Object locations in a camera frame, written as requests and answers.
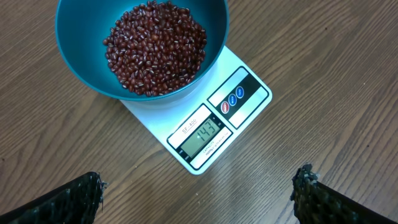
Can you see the white digital kitchen scale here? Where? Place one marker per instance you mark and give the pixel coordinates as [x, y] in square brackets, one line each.
[198, 123]

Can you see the blue metal bowl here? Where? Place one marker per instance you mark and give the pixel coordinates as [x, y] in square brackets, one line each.
[81, 26]

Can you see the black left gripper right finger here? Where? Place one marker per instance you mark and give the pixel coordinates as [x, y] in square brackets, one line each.
[316, 203]

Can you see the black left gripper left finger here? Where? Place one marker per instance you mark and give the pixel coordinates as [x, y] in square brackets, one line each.
[74, 202]

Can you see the red beans in bowl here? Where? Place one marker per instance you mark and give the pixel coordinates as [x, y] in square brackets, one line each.
[156, 48]

